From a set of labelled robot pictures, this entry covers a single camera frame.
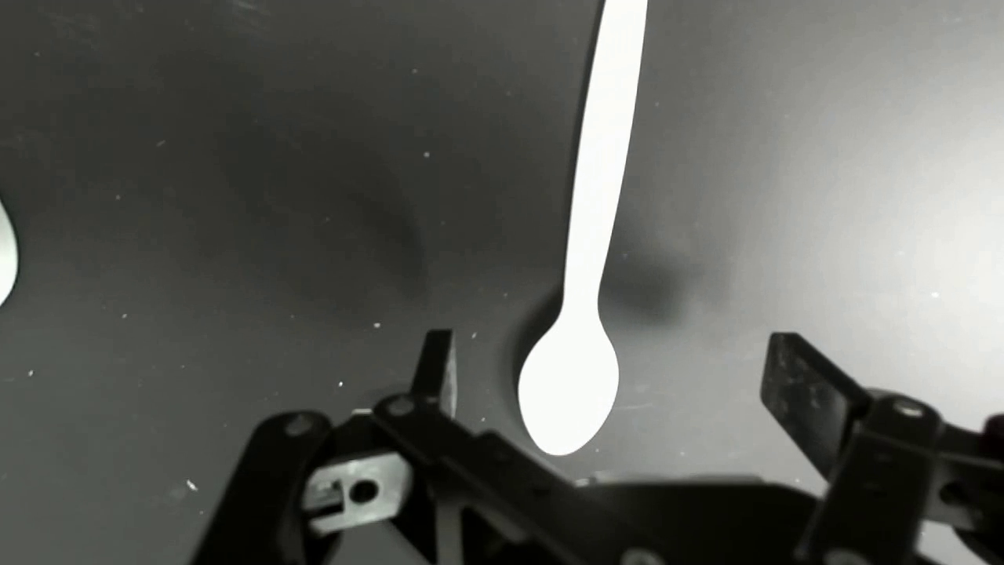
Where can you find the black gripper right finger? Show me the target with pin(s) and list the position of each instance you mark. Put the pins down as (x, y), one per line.
(815, 398)

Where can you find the white ceramic mug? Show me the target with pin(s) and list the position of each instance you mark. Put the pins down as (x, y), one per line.
(7, 257)

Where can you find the white plastic spoon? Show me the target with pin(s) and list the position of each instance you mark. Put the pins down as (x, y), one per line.
(584, 314)

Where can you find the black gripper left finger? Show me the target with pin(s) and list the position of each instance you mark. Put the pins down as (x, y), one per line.
(438, 365)

